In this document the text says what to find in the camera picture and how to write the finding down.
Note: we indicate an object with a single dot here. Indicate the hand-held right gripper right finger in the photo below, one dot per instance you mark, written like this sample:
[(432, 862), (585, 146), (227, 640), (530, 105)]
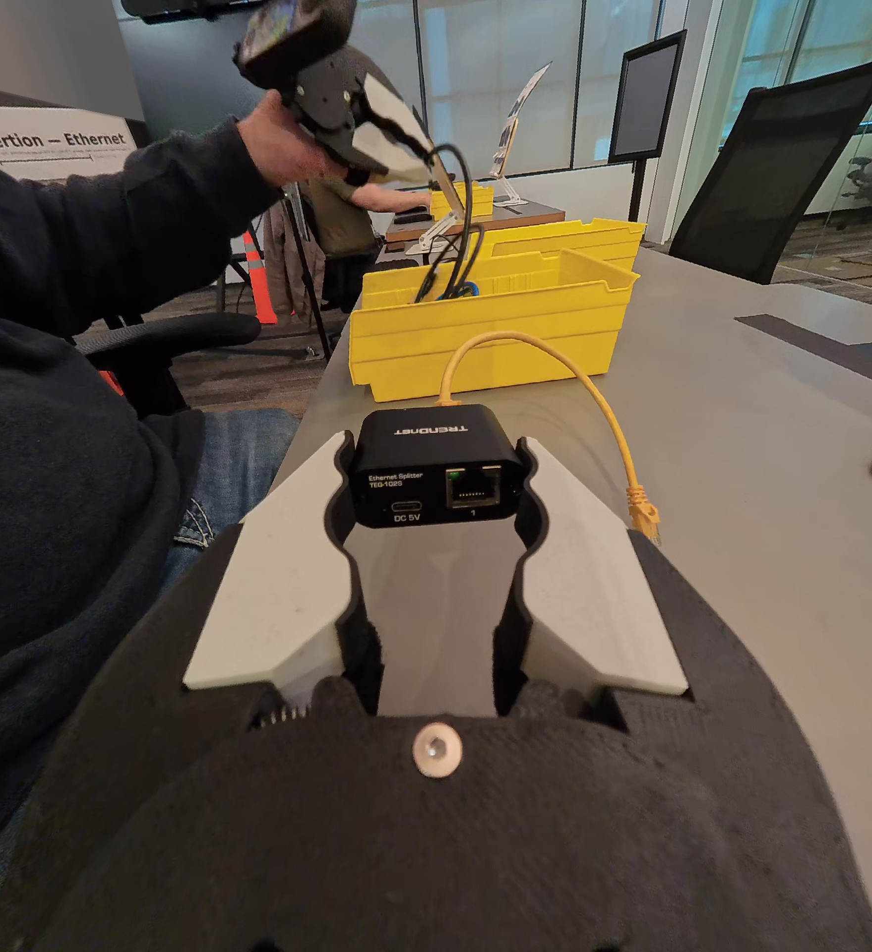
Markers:
[(592, 595)]

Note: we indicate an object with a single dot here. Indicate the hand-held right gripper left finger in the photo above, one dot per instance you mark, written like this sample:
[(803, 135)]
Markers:
[(272, 595)]

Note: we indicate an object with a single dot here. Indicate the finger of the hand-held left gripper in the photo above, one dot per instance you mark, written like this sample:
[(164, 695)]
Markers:
[(399, 115), (388, 156)]

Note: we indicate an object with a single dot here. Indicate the yellow divided plastic bin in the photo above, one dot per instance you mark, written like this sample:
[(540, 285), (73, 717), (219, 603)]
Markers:
[(406, 349)]

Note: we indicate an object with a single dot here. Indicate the black ethernet splitter box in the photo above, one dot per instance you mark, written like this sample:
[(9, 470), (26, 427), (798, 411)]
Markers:
[(436, 446)]

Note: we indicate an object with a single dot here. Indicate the person's left hand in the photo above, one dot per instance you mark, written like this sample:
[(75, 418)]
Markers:
[(280, 141)]

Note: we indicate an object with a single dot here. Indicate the tilted board stand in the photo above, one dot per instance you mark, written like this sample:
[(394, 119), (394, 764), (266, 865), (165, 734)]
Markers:
[(440, 223)]

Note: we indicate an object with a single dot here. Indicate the small yellow plastic bin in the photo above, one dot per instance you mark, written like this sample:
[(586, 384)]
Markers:
[(473, 202)]

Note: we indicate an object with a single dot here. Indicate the printed card on stand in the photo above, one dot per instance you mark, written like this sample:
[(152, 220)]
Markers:
[(518, 111)]

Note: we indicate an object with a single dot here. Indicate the person's blue jeans leg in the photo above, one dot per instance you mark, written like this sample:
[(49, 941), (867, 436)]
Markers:
[(235, 461)]

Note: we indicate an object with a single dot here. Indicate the wooden table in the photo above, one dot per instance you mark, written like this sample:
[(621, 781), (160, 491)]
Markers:
[(533, 213)]

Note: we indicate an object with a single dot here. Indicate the orange traffic cone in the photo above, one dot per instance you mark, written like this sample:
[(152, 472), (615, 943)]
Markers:
[(261, 282)]

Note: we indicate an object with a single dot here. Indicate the dark screen on stand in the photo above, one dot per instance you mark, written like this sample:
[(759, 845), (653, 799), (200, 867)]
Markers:
[(644, 97)]

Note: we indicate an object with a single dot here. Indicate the white printed sign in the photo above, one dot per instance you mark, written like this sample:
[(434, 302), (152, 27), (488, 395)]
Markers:
[(49, 152)]

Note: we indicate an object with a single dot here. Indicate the black office chair armrest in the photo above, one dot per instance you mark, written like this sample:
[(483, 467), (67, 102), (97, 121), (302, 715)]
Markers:
[(168, 331)]

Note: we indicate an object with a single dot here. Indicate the black mesh office chair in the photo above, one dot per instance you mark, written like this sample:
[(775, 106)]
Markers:
[(778, 171)]

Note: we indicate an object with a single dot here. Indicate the black wall screen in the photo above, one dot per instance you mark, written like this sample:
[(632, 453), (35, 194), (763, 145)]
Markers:
[(183, 7)]

